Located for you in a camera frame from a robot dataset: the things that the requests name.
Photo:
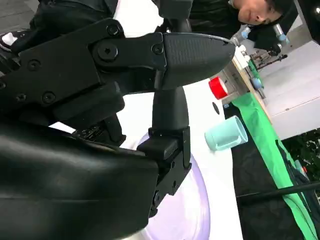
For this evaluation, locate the black pole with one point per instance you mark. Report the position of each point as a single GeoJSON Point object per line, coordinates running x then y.
{"type": "Point", "coordinates": [287, 191]}

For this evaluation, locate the person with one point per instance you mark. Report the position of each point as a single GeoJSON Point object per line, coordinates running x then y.
{"type": "Point", "coordinates": [212, 15]}

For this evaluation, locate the red tape roll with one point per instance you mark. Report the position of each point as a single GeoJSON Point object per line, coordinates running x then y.
{"type": "Point", "coordinates": [216, 87]}

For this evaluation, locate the pale green mug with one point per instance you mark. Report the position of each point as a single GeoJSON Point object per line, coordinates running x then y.
{"type": "Point", "coordinates": [225, 135]}

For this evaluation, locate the lilac plate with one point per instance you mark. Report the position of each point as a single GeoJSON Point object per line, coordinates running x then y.
{"type": "Point", "coordinates": [185, 215]}

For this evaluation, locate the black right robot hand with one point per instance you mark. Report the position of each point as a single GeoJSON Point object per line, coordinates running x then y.
{"type": "Point", "coordinates": [62, 180]}

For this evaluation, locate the black backdrop cloth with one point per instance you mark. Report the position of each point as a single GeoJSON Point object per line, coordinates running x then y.
{"type": "Point", "coordinates": [252, 170]}

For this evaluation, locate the wooden workbench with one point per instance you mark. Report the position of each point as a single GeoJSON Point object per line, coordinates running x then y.
{"type": "Point", "coordinates": [237, 80]}

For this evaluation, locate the green cloth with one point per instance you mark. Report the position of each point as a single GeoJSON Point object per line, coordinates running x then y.
{"type": "Point", "coordinates": [260, 125]}

